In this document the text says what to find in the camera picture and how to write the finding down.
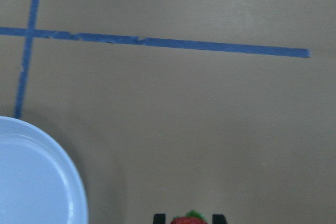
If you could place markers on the blue round plate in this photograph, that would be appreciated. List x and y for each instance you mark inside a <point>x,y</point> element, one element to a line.
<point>39,181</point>

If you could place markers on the red strawberry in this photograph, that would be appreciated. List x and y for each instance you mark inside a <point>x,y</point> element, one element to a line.
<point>191,217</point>

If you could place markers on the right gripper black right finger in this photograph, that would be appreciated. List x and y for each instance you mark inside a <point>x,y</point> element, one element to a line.
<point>219,219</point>

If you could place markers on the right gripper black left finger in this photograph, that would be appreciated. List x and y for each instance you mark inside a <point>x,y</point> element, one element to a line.
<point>159,219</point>

